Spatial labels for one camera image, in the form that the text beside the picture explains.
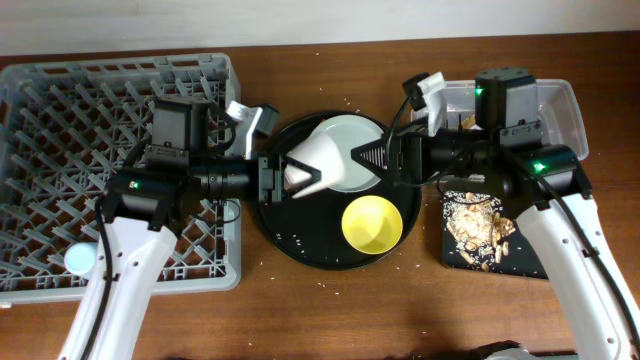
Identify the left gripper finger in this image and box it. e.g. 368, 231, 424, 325
284, 155, 321, 176
284, 177, 321, 199

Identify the pink cup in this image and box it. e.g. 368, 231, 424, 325
284, 133, 346, 196

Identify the blue cup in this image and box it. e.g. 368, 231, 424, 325
64, 242, 98, 280

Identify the gold foil wrapper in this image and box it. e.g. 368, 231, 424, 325
460, 115, 476, 129

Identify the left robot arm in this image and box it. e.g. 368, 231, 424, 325
59, 96, 321, 359

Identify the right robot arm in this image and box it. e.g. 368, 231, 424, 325
351, 67, 639, 359

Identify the grey dishwasher rack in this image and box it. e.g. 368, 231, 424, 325
1, 53, 241, 307

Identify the grey round plate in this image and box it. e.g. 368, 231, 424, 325
312, 114, 389, 194

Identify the round black tray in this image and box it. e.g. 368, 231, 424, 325
249, 110, 423, 271

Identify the yellow bowl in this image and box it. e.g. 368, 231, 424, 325
341, 195, 404, 255

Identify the food scraps pile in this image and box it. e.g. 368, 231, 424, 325
444, 191, 516, 272

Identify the black rectangular tray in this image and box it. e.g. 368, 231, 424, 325
441, 200, 547, 279

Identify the clear plastic bin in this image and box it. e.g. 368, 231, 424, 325
423, 68, 589, 182

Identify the right black cable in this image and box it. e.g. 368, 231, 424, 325
383, 94, 481, 190

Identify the black cable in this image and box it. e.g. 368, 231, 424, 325
383, 94, 481, 190
79, 194, 114, 360

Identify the left black cable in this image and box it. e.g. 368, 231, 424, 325
79, 194, 114, 360

